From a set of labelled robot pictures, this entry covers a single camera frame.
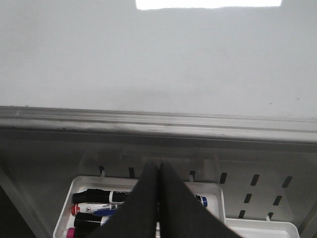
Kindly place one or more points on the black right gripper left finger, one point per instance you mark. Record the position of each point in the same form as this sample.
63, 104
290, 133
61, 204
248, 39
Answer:
137, 216

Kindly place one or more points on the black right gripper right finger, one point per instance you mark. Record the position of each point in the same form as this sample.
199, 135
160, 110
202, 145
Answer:
181, 215

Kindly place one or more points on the blue capped whiteboard marker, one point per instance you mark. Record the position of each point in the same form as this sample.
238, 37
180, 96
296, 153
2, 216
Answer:
202, 200

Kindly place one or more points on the red capped whiteboard marker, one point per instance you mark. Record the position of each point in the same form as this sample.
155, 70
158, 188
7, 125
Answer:
96, 209

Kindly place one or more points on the black capped whiteboard marker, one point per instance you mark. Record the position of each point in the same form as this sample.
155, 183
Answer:
100, 196

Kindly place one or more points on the pink capped marker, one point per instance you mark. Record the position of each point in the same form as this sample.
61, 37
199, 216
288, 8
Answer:
72, 233

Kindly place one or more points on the white whiteboard with frame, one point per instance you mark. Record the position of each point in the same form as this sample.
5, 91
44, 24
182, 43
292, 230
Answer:
108, 65

